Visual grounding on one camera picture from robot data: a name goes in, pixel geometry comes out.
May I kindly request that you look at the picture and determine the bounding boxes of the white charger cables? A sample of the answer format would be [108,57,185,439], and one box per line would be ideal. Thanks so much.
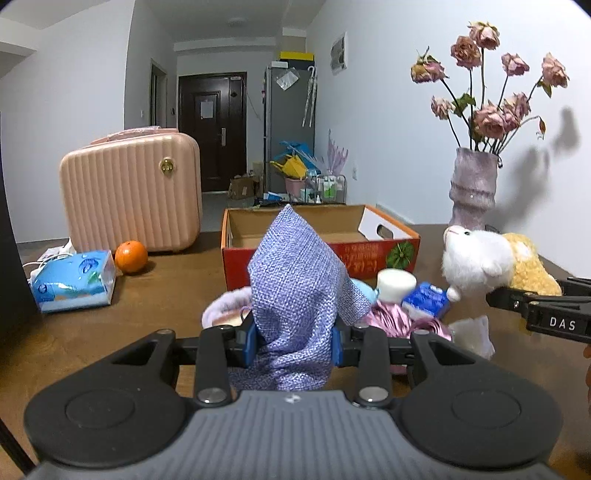
[21,237,77,280]

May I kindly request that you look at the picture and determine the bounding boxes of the yellow black box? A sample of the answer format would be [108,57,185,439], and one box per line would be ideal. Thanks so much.
[279,52,315,69]

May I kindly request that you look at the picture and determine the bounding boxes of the lavender fuzzy headband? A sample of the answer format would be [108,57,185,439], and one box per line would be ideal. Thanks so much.
[202,286,254,329]

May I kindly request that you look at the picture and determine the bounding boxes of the red cardboard box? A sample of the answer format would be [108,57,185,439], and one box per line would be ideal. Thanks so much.
[221,204,421,291]

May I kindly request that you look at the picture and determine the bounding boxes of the pink bucket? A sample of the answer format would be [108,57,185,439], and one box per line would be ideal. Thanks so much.
[285,176,310,201]

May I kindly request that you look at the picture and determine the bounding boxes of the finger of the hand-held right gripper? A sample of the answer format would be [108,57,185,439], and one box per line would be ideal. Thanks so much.
[554,276,591,297]
[485,285,591,343]

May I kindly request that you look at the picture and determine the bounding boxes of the light blue cloth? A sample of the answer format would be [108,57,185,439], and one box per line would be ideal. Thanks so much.
[348,278,382,305]

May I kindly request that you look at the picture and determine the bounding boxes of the blue tissue pack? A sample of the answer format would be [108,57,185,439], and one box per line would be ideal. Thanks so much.
[30,250,117,313]

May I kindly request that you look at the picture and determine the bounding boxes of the grey refrigerator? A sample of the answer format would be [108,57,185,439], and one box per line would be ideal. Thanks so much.
[264,66,316,195]

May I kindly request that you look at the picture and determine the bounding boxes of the small blue white tissue packet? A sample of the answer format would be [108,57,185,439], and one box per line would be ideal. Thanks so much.
[402,282,451,320]

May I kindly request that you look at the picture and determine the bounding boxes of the white electrical panel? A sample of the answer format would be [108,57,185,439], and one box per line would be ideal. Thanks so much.
[331,32,348,75]

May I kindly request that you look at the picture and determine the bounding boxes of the dark side door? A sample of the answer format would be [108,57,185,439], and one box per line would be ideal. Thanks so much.
[150,59,168,127]

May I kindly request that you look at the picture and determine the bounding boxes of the black monitor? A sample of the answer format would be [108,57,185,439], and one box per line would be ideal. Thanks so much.
[0,111,38,344]

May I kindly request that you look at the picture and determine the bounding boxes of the brown cardboard box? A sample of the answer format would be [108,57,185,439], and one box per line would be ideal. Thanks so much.
[229,176,259,200]

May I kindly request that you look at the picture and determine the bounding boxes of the dark brown entrance door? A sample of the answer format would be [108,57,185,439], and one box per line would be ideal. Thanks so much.
[178,72,247,193]

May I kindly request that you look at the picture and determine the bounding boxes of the pink shiny cloth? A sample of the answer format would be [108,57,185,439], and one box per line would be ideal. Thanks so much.
[360,300,455,374]

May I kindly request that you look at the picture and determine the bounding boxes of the white plush toy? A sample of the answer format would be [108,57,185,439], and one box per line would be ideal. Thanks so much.
[442,225,514,303]

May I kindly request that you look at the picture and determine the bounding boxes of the wire rack with bottles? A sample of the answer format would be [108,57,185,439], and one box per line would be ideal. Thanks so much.
[302,173,347,205]

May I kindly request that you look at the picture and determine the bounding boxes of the yellow plush toy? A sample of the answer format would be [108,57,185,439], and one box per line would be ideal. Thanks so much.
[502,233,563,297]

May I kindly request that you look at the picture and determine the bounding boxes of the purple ceramic vase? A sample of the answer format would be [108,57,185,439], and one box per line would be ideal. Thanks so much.
[449,148,502,232]

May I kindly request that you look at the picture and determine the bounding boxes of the pink ribbed suitcase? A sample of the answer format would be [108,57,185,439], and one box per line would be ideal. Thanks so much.
[58,128,203,254]

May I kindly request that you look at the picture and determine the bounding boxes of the orange fruit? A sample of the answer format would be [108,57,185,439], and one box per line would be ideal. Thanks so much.
[115,240,149,275]

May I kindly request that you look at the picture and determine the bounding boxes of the bunch of dried pink roses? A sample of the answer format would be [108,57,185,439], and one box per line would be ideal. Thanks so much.
[411,21,571,155]

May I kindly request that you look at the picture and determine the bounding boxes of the blue woven fabric pouch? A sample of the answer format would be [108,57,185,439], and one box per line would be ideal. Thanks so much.
[228,204,372,393]

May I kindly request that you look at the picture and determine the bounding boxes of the white sponge block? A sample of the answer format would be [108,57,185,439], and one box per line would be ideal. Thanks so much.
[376,269,417,304]

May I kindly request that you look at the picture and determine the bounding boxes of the blue plastic item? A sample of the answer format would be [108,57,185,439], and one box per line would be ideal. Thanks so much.
[279,141,315,162]

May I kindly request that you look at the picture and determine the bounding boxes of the white folded umbrella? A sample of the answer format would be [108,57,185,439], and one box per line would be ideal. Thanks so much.
[302,66,319,127]

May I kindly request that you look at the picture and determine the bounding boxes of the white fluffy cloth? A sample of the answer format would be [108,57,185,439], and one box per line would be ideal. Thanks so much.
[448,315,496,361]

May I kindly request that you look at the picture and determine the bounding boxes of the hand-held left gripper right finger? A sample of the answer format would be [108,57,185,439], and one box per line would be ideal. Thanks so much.
[331,318,482,409]

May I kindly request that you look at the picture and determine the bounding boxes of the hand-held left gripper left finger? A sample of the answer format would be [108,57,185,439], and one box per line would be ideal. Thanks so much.
[110,318,267,409]

